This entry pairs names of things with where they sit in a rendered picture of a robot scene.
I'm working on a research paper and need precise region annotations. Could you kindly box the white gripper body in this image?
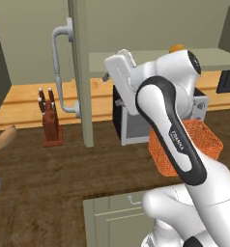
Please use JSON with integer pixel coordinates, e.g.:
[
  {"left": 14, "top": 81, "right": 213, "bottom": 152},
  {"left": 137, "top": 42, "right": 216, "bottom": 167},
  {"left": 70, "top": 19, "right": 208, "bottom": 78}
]
[{"left": 103, "top": 51, "right": 141, "bottom": 117}]

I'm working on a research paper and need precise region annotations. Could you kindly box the olive cabinet door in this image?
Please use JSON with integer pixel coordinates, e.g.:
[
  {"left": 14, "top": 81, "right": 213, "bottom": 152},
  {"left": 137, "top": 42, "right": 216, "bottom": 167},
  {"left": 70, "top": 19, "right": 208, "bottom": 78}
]
[{"left": 67, "top": 0, "right": 95, "bottom": 149}]

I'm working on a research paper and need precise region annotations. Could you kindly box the orange woven basket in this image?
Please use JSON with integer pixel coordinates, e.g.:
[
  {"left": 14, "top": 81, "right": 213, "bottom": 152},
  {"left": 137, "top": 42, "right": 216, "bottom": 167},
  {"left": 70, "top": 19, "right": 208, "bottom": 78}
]
[{"left": 147, "top": 118, "right": 224, "bottom": 178}]

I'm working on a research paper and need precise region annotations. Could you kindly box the olive dining counter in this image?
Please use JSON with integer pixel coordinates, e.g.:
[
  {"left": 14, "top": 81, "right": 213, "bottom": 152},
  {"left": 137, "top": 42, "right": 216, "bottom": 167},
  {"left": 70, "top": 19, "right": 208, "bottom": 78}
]
[{"left": 88, "top": 47, "right": 230, "bottom": 79}]

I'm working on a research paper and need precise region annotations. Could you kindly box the olive base cabinet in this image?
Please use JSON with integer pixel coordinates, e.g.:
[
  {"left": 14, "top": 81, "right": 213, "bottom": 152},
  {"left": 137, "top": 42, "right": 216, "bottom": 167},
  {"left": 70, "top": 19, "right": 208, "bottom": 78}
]
[{"left": 82, "top": 189, "right": 161, "bottom": 247}]

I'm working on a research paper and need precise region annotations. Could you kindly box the small orange round object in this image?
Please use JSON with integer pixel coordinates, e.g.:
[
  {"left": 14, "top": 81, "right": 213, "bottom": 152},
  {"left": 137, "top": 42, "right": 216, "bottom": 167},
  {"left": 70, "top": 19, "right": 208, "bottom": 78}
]
[{"left": 168, "top": 43, "right": 186, "bottom": 54}]

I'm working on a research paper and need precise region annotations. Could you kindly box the brown knife block with knives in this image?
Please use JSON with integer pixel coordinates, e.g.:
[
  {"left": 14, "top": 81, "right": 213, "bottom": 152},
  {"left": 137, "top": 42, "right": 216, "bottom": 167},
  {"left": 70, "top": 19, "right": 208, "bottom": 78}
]
[{"left": 37, "top": 87, "right": 65, "bottom": 149}]

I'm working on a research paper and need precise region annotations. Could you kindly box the black appliance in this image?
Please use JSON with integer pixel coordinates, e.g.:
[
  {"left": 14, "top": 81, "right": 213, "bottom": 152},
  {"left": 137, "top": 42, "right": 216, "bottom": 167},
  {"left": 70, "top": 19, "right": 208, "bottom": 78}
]
[{"left": 216, "top": 69, "right": 230, "bottom": 95}]

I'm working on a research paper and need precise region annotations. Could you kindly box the wooden spoon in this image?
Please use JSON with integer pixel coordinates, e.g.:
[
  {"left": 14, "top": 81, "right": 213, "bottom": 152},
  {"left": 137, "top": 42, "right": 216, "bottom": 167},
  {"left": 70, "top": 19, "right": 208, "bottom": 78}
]
[{"left": 0, "top": 123, "right": 18, "bottom": 159}]

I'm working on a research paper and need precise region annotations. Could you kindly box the grey cabinet door handle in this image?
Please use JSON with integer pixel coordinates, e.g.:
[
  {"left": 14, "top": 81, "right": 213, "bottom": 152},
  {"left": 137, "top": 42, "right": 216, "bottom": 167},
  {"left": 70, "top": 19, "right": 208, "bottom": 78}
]
[{"left": 51, "top": 16, "right": 81, "bottom": 119}]

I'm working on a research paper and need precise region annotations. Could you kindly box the small grey cabinet handle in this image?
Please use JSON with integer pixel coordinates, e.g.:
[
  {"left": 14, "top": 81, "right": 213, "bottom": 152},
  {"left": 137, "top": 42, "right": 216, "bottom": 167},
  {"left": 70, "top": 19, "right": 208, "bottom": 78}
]
[{"left": 127, "top": 195, "right": 143, "bottom": 206}]

